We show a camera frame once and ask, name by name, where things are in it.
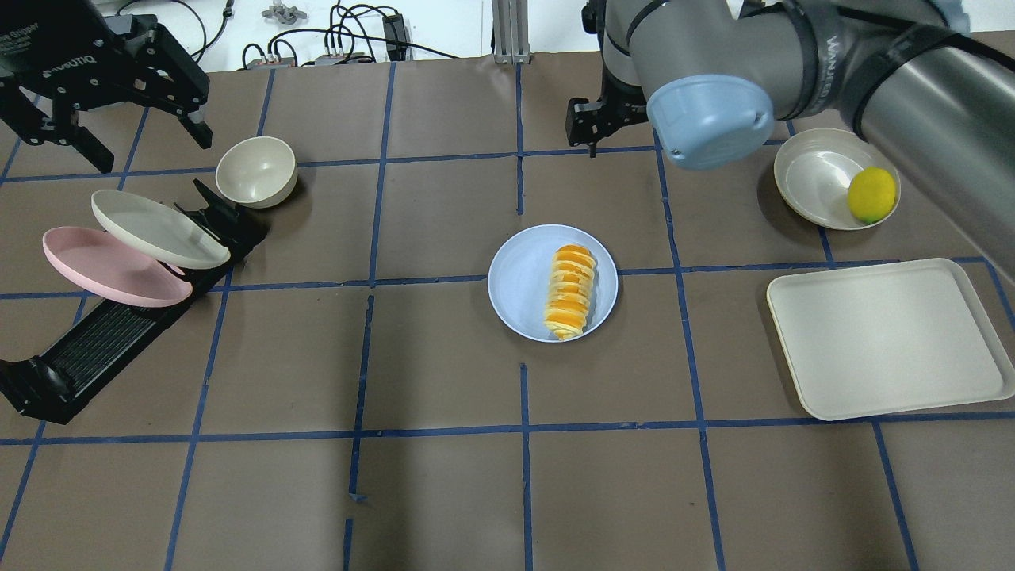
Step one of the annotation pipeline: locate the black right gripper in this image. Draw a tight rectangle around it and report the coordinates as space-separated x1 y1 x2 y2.
565 71 649 159

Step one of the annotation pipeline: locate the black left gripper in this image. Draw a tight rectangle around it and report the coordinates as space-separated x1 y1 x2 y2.
1 1 213 174

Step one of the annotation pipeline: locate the blue plate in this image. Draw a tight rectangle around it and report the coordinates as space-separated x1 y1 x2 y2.
487 224 619 343

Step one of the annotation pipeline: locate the orange striped bread roll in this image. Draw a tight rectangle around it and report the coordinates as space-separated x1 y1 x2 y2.
543 243 597 341

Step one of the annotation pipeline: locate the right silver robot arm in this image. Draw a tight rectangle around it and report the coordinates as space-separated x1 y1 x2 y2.
565 1 1014 276

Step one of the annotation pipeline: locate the cream plate in rack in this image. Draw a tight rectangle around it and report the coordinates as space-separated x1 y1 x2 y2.
90 190 231 270

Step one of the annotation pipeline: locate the pink plate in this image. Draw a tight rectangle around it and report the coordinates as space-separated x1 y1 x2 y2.
41 225 193 308

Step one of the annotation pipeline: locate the white plate with lemon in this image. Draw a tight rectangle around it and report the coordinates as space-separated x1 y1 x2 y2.
773 128 902 231

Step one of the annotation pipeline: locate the cream bowl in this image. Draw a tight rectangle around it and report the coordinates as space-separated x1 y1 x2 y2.
215 135 297 209

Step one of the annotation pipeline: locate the black dish rack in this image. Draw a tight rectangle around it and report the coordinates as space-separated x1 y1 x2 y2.
2 181 268 425

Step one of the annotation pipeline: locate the yellow lemon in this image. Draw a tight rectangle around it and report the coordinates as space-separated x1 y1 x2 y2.
847 167 898 225

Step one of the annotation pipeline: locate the white rectangular tray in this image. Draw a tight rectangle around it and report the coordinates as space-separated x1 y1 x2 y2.
766 258 1013 420

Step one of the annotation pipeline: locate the aluminium frame post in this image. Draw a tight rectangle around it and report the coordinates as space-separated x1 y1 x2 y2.
492 0 532 65

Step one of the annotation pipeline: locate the black cable bundle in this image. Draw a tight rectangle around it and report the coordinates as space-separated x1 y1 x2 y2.
238 2 461 72

